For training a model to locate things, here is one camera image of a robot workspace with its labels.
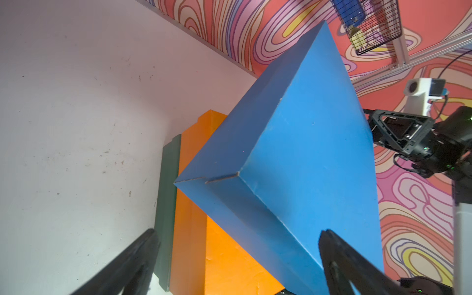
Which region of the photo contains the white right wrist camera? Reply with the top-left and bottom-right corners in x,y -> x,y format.
403,77 -> 447,116

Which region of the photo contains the blue shoebox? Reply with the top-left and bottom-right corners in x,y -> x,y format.
175,22 -> 384,295

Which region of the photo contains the yellow sticky note block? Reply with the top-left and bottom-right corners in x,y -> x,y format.
348,26 -> 368,54

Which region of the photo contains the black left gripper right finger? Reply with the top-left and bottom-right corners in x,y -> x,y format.
318,230 -> 408,295

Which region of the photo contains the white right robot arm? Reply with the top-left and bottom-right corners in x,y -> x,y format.
364,106 -> 472,295

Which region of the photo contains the green shoebox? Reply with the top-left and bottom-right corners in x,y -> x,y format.
154,135 -> 181,292

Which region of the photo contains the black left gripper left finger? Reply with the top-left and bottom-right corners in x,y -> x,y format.
74,229 -> 161,295

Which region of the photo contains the black wire basket back wall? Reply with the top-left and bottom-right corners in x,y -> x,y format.
333,0 -> 403,55

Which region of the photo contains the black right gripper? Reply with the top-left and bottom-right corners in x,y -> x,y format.
363,106 -> 472,181

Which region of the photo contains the orange shoebox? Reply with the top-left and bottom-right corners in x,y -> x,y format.
168,109 -> 285,295

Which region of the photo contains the blue stapler in basket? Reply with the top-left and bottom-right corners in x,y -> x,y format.
332,0 -> 366,27

